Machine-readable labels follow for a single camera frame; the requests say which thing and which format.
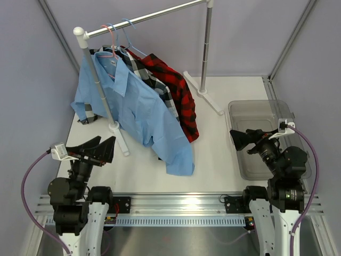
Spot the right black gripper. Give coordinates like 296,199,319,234
230,128,283,177

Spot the black white plaid shirt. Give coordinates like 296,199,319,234
90,46,180,122

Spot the light blue cable duct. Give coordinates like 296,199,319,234
104,216,246,227

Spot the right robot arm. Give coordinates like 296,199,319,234
224,123,308,255

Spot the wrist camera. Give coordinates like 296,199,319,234
269,118,296,139
50,143,77,161

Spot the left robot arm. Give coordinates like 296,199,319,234
47,136,116,255

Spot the blue wire hanger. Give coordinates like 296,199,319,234
107,23,127,56
114,18,148,57

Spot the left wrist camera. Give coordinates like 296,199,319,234
50,143,77,161

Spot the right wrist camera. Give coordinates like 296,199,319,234
269,118,296,139

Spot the red black plaid shirt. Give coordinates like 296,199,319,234
127,49,199,142

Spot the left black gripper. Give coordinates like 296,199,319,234
66,135,115,199

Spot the light blue shirt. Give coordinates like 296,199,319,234
70,51,196,177

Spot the aluminium mounting rail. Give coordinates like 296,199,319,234
34,192,324,217

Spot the clear plastic bin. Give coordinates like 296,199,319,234
228,100,303,181

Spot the pink wire hanger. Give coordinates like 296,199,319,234
95,25,120,79

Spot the white silver clothes rack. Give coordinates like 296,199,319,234
73,0,224,156

